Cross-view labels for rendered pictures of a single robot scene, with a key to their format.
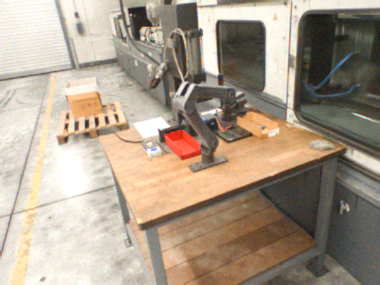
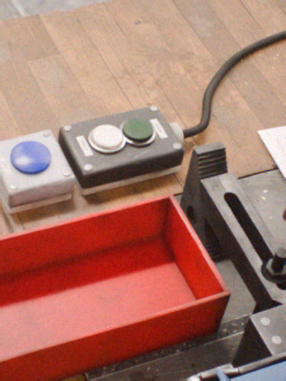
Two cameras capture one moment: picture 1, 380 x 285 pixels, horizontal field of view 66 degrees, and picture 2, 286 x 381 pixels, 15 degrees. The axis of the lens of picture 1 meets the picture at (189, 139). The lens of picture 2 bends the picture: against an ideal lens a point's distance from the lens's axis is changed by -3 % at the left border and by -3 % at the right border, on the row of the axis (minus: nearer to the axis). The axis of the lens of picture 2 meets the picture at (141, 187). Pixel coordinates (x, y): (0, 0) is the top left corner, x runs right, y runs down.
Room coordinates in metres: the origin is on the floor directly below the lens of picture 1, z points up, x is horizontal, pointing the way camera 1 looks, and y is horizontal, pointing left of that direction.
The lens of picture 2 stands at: (1.43, -0.50, 1.68)
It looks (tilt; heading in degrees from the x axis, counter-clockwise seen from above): 47 degrees down; 79
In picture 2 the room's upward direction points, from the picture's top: 12 degrees clockwise
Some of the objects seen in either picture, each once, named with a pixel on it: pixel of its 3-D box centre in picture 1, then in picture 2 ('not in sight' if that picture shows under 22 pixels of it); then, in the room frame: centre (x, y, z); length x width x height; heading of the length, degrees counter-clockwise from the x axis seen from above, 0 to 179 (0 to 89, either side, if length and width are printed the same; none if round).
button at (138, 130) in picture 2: not in sight; (136, 134); (1.56, 0.24, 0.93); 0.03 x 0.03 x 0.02
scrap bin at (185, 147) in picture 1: (181, 143); (65, 298); (1.49, 0.04, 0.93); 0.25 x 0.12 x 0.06; 22
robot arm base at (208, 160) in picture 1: (208, 157); not in sight; (1.29, -0.08, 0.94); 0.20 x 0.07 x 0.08; 112
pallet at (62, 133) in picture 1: (92, 120); not in sight; (4.53, 1.54, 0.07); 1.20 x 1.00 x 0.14; 16
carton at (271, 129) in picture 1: (257, 125); not in sight; (1.64, -0.42, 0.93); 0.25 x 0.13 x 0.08; 22
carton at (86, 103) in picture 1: (85, 97); not in sight; (4.81, 1.66, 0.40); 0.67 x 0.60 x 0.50; 14
